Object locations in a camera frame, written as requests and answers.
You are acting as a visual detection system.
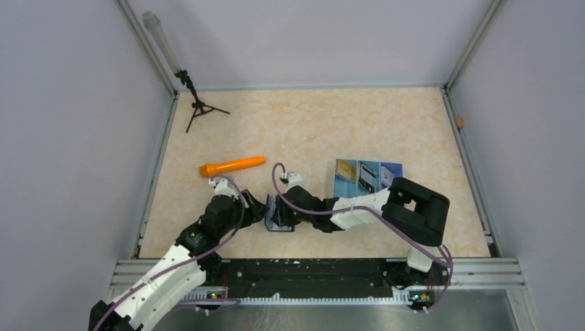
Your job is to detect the dark blue leather card holder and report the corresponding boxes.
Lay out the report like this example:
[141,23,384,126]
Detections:
[264,194,295,232]

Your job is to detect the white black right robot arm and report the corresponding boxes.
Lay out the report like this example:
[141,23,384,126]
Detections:
[277,172,453,284]

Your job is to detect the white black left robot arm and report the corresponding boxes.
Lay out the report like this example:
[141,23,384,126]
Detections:
[88,190,268,330]

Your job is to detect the orange flashlight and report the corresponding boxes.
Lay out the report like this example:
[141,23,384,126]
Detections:
[199,156,266,178]

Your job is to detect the light blue drawer organizer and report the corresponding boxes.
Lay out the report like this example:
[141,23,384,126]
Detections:
[333,159,404,198]

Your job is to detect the black mini tripod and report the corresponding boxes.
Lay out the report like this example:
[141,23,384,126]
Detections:
[174,70,231,133]

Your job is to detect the small tan block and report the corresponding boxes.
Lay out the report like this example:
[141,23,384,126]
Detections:
[454,115,464,130]

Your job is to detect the grey tube on tripod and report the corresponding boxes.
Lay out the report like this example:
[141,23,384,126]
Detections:
[141,11,181,76]

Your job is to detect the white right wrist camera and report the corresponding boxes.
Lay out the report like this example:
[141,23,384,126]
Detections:
[280,172,304,190]

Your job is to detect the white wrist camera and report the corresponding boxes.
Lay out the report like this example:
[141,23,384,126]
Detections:
[280,172,304,190]
[208,177,238,198]

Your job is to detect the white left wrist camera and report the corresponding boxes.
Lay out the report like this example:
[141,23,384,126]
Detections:
[208,177,238,198]

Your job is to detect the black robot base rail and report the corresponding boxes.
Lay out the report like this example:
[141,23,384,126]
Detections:
[204,258,448,299]

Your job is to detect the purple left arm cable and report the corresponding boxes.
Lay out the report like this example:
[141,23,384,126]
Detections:
[91,174,248,331]

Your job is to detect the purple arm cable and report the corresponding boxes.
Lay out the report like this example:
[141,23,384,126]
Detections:
[271,162,454,313]
[91,174,248,331]

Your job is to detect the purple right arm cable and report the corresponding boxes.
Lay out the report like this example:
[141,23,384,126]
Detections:
[271,162,454,313]

